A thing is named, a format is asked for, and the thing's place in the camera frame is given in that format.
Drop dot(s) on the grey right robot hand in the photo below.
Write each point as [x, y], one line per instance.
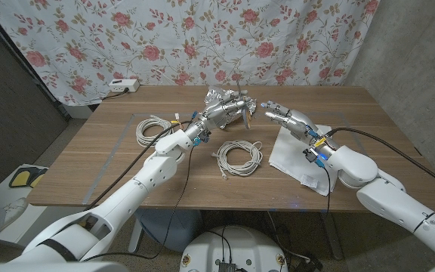
[297, 122]

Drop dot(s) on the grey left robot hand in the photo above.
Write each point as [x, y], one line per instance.
[217, 111]

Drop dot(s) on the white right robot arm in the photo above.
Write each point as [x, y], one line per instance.
[391, 200]

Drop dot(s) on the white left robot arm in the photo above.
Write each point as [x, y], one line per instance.
[134, 192]

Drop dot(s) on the crumpled aluminum foil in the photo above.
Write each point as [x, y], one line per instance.
[213, 96]

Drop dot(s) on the white towel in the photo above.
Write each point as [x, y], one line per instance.
[289, 162]

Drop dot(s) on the floral print backdrop curtain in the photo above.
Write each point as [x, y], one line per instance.
[202, 45]

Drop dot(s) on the white power strip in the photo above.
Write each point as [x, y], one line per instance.
[125, 85]

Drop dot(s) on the grey table leg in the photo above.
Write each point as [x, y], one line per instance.
[332, 238]

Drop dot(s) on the blue grey stool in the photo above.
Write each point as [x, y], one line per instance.
[168, 226]

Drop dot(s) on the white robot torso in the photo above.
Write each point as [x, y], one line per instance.
[240, 245]

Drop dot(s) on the black adapter on floor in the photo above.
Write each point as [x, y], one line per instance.
[310, 263]

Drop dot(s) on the white table leg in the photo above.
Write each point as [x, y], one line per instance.
[135, 236]

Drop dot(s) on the white floor board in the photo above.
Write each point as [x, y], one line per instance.
[0, 190]

